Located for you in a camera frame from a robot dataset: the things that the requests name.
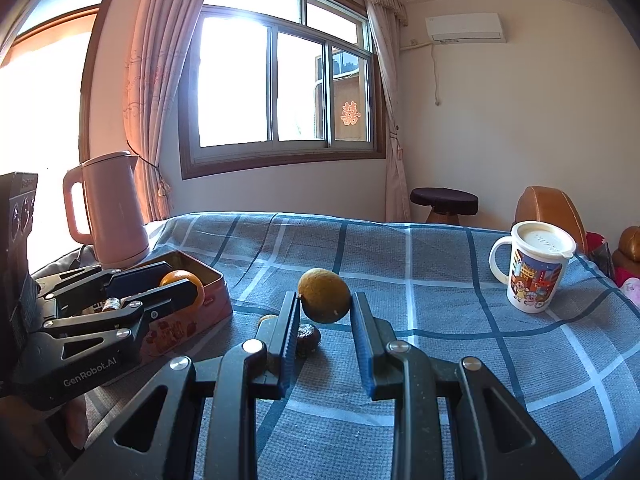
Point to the white air conditioner pipe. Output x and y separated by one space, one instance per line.
436 75

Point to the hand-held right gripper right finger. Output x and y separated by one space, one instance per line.
362 350

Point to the black round stool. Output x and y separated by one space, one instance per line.
445 197

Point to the pale pink curtain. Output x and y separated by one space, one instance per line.
395 160

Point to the pink patterned curtain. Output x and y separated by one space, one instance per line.
155 85

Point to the pink electric kettle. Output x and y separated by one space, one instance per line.
115 210

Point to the brown framed sliding window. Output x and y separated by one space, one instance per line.
240 85

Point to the yellow-brown round fruit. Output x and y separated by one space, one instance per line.
324 295

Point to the brown leather chair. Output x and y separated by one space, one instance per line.
550 210
630 250

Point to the person's left hand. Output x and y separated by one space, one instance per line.
75 422

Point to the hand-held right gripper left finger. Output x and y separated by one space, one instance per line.
290 345

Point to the red cloth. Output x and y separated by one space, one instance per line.
597 247

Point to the small yellow fruit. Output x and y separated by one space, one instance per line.
267 320

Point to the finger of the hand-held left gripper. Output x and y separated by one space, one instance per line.
135 277
170 297

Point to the orange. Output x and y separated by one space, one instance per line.
182 280

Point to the pink soft item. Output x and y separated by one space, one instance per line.
631 285

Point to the red paper window decal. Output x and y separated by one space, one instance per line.
349 113

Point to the blue checked blanket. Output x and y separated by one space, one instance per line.
425 285

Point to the white cartoon print mug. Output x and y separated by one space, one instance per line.
535 270

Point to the red metal tin box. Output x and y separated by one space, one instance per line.
190 325

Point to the large bright window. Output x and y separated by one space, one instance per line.
40 110

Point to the white wall air conditioner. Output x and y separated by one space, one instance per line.
465 27

